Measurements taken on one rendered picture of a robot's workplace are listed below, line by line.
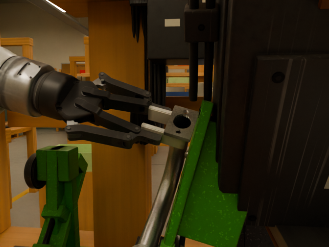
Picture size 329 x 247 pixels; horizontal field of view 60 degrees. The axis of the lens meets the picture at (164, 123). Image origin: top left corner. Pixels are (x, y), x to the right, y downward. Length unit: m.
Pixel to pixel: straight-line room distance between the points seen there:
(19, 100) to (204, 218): 0.31
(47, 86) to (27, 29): 11.63
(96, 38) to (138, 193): 0.40
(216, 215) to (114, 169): 0.43
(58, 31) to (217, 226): 11.31
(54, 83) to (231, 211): 0.31
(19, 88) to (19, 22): 11.81
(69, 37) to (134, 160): 10.71
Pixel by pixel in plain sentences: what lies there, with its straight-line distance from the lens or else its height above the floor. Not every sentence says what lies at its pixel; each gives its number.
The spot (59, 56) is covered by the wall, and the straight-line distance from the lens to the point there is 11.41.
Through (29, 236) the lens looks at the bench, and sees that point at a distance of 0.95.
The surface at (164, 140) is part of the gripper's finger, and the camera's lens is 0.44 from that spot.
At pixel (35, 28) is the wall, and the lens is 11.94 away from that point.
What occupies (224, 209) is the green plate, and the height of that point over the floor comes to 1.15.
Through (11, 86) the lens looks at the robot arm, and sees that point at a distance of 0.48.
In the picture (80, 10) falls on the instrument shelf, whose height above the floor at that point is 1.50.
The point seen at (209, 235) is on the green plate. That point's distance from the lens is 0.36.
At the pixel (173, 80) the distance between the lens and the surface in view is 7.29.
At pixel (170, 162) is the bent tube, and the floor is 1.16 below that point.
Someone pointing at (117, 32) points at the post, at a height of 1.43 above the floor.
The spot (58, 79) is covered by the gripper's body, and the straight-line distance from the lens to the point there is 0.46.
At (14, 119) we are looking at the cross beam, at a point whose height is 1.21.
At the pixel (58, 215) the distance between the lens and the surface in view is 0.63.
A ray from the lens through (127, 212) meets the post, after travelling 0.77.
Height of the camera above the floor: 1.28
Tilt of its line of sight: 6 degrees down
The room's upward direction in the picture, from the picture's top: straight up
